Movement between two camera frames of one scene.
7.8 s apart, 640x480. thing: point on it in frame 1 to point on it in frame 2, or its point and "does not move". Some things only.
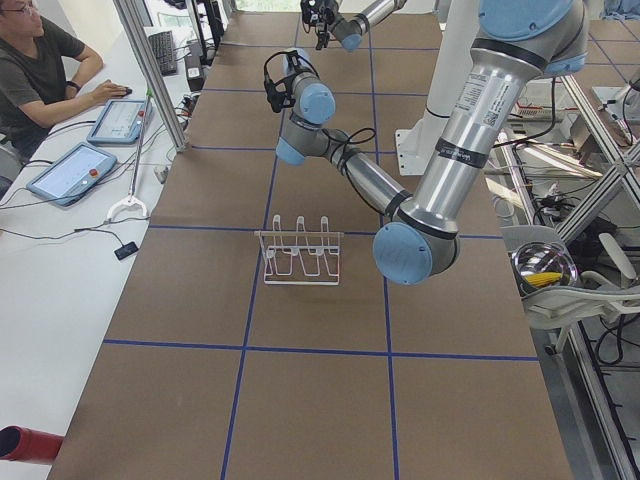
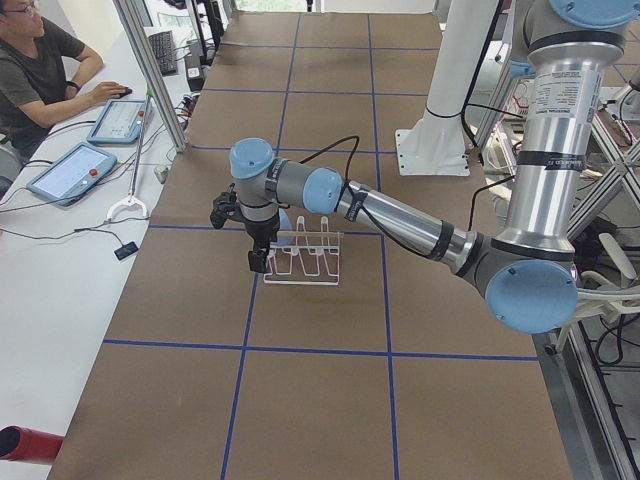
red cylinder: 24,445 does not move
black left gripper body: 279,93 to 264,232
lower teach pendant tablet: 72,174 does not move
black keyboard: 163,46 does not move
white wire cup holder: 300,257 does not move
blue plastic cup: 294,60 to 285,224
